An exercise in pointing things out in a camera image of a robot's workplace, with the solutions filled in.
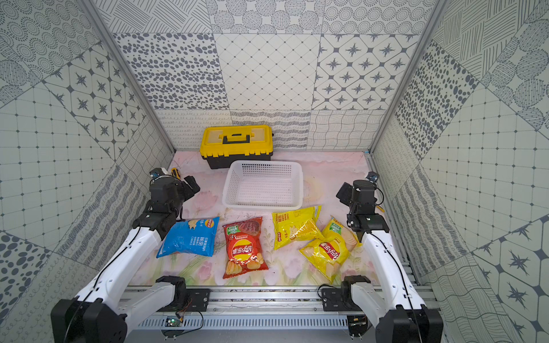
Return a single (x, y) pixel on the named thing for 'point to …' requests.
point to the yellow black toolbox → (221, 145)
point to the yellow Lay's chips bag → (329, 253)
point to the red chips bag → (244, 247)
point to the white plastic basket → (264, 185)
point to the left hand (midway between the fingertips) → (181, 180)
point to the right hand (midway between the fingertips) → (352, 192)
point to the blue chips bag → (195, 236)
